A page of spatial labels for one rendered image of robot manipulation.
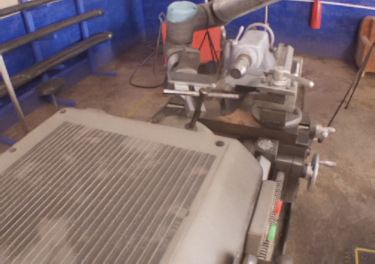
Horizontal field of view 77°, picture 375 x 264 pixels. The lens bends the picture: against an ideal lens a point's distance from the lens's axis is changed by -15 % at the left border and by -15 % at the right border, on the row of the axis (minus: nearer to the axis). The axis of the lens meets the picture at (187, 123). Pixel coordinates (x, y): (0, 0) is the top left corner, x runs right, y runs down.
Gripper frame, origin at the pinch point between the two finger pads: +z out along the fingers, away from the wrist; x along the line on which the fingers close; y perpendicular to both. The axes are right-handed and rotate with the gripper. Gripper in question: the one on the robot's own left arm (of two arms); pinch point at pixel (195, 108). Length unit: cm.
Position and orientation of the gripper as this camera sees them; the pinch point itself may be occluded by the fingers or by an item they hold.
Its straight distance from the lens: 71.9
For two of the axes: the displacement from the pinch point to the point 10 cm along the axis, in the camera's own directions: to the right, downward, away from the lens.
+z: 1.9, 7.1, -6.8
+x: -9.5, -0.5, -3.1
